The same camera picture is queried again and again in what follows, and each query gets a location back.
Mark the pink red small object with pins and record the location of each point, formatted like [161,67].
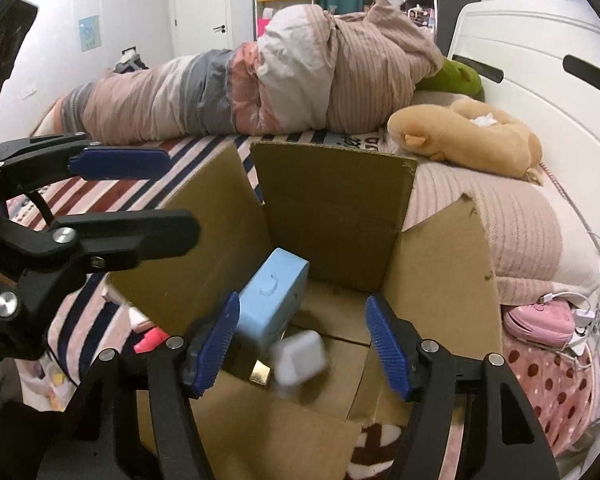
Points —
[150,341]

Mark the white power adapter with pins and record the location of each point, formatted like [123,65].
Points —
[585,319]

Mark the white cube charger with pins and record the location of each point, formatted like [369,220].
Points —
[301,357]

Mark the pink polka dot blanket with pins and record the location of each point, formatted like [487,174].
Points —
[550,385]

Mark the wooden cabinet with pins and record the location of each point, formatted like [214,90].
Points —
[285,7]

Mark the pink grey striped quilt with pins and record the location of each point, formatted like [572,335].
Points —
[330,75]

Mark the light blue wall poster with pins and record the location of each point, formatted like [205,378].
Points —
[90,33]

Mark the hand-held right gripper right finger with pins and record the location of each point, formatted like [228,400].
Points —
[386,352]

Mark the white bed headboard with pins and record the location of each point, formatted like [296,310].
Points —
[530,45]

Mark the brown cardboard box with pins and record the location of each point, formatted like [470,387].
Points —
[330,220]

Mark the pink zip case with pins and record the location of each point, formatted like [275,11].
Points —
[535,322]

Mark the dark red patterned blanket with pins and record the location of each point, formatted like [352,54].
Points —
[375,442]

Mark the white tissue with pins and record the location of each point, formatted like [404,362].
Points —
[483,120]

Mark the green plush toy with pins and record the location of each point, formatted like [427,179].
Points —
[455,77]

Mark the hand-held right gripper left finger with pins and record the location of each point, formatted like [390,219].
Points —
[214,347]

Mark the pink striped pillow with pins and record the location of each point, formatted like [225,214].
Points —
[520,220]

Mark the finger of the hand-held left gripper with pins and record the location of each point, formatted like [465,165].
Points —
[130,237]
[122,163]

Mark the tan plush toy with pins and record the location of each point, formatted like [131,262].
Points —
[460,137]

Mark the small gold block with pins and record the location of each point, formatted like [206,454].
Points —
[261,374]

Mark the light blue plastic box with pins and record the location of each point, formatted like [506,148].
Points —
[270,300]

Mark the white door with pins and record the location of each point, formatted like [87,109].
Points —
[200,10]

